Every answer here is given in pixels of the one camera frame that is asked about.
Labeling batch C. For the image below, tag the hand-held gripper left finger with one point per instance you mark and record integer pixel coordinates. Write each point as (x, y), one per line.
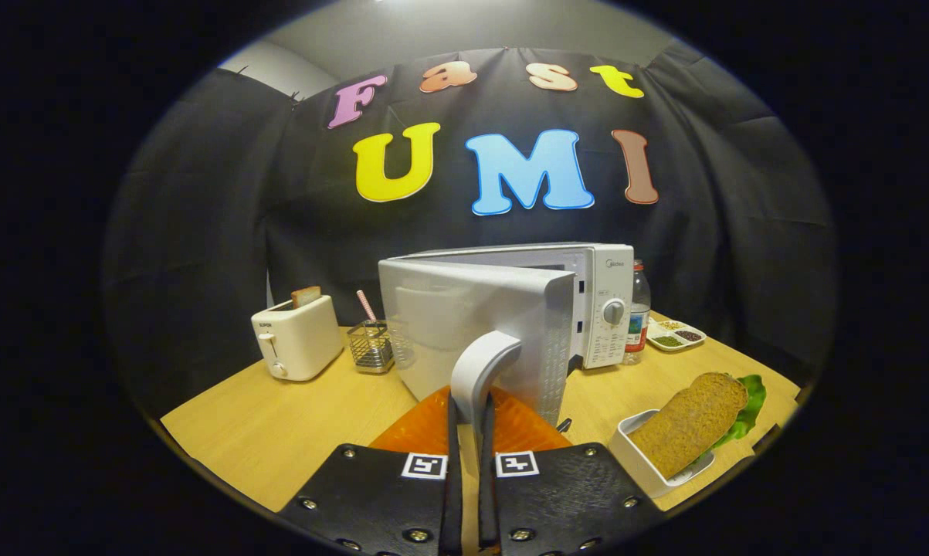
(454, 479)

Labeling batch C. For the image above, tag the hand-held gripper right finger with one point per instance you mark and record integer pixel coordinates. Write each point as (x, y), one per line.
(487, 494)

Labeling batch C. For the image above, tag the white microwave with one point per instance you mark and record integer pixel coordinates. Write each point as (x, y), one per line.
(472, 309)

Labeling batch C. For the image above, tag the brown bread lettuce sandwich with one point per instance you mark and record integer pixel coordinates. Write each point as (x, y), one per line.
(688, 425)

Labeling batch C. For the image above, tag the white rectangular food dish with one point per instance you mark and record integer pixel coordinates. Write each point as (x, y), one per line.
(634, 465)

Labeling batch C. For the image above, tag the pink striped straw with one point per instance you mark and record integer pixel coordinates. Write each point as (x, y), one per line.
(365, 305)

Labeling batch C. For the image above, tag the white toaster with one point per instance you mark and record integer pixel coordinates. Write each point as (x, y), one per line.
(302, 340)

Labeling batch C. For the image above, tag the toast slice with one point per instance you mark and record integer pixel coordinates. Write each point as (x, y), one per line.
(306, 297)

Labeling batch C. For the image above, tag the white divided spice dish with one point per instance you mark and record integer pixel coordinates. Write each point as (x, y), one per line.
(669, 341)

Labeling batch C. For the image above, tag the clear plastic water bottle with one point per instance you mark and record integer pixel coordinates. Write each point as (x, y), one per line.
(638, 309)

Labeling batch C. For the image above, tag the black table edge clamp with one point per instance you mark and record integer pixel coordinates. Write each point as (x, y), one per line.
(767, 440)

